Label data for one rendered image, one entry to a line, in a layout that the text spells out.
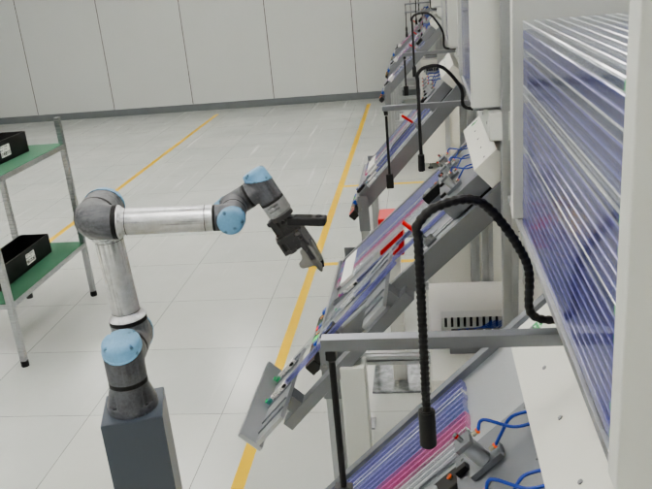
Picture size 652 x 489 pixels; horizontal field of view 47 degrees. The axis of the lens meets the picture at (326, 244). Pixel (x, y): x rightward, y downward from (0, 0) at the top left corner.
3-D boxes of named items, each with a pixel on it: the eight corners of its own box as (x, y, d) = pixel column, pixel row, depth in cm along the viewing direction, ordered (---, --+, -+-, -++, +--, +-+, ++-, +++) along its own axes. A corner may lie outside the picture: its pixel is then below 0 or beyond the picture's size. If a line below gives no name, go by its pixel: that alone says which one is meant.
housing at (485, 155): (510, 207, 197) (472, 170, 195) (493, 161, 243) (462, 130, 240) (535, 185, 194) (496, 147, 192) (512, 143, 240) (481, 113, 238)
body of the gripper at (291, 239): (290, 249, 233) (269, 217, 230) (313, 236, 231) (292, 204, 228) (286, 258, 226) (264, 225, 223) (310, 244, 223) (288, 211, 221)
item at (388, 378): (373, 393, 328) (359, 224, 302) (375, 366, 350) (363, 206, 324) (428, 392, 325) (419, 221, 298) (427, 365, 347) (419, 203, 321)
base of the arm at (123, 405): (105, 423, 222) (99, 394, 219) (110, 397, 236) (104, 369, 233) (157, 414, 224) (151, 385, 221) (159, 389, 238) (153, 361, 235)
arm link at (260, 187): (240, 176, 226) (264, 161, 225) (260, 206, 228) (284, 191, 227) (238, 180, 218) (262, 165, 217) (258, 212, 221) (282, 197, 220)
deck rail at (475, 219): (333, 365, 217) (317, 351, 216) (334, 362, 219) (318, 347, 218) (521, 196, 194) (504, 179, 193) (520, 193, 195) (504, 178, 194)
